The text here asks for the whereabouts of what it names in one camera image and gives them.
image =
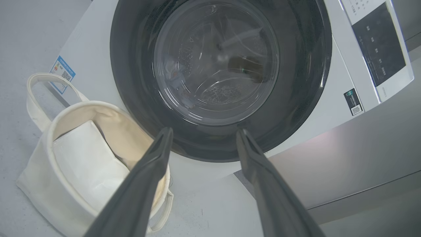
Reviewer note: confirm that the white front-load washing machine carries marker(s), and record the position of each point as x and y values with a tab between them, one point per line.
95	59

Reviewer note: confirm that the white basket bottom liner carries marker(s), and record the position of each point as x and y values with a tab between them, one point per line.
88	164

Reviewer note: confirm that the dark round washing machine door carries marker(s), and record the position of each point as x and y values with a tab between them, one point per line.
131	82

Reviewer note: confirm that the black touch control panel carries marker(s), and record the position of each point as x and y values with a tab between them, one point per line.
378	46

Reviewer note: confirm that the blue energy label sticker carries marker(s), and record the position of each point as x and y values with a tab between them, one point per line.
62	74

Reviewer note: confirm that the cream canvas laundry basket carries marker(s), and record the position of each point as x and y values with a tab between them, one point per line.
42	184

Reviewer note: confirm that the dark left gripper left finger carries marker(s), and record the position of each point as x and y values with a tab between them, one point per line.
138	191

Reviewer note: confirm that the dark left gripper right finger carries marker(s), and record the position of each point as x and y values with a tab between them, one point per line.
273	197

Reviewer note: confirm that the black QR code sticker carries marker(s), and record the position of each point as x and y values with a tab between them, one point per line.
353	102

